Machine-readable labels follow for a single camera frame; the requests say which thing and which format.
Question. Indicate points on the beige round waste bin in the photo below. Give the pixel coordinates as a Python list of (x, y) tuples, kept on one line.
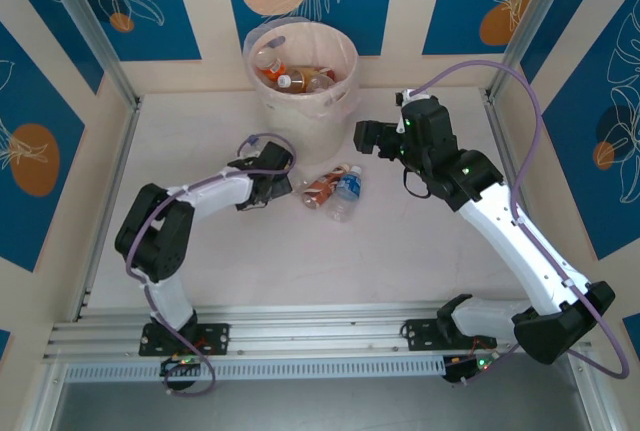
[(305, 133)]

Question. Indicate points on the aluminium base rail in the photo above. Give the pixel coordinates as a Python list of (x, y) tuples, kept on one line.
[(320, 323)]

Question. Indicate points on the brown plastic bottle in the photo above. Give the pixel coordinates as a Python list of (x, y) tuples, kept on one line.
[(320, 186)]

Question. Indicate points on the black mount plate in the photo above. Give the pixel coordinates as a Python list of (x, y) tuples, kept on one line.
[(420, 333), (217, 338)]

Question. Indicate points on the aluminium frame post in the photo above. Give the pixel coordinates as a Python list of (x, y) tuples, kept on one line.
[(95, 36), (530, 26)]

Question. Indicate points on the left black mount plate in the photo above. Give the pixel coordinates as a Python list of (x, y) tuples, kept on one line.
[(217, 338)]

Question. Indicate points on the clear plastic bin liner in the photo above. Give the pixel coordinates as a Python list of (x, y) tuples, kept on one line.
[(345, 101)]

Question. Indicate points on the aluminium frame leg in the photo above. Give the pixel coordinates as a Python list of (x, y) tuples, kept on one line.
[(595, 416), (40, 401)]

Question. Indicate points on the red gold label bottle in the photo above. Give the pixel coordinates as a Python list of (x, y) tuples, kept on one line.
[(302, 80)]

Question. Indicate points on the blue label water bottle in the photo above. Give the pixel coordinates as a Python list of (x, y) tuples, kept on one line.
[(348, 186)]

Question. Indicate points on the aluminium side rail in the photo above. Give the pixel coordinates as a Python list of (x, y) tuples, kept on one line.
[(125, 151), (501, 138)]

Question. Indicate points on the right black mount plate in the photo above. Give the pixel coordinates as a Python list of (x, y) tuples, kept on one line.
[(420, 333)]

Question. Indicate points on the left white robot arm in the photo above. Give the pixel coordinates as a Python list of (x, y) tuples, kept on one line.
[(210, 196)]

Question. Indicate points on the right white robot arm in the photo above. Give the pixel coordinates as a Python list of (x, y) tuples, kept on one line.
[(525, 251)]

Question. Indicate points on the orange label plastic bottle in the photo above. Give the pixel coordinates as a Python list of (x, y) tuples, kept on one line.
[(274, 67)]

